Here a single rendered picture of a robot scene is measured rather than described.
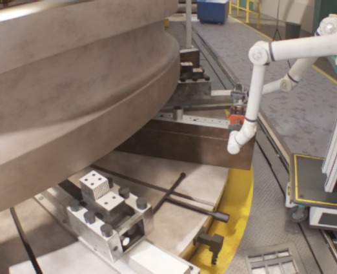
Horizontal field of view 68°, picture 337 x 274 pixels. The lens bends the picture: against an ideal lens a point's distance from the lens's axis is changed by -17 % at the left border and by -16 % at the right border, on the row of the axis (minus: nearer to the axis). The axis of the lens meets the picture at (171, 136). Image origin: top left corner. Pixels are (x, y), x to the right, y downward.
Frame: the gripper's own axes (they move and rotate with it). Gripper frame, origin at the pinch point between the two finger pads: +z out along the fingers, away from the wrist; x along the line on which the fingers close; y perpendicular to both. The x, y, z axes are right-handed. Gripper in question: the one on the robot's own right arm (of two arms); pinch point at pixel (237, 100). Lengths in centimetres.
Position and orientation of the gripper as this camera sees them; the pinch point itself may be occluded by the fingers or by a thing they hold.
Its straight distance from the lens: 240.2
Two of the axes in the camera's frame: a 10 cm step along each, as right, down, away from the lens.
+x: -9.6, -1.3, 2.4
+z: -2.7, 5.0, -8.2
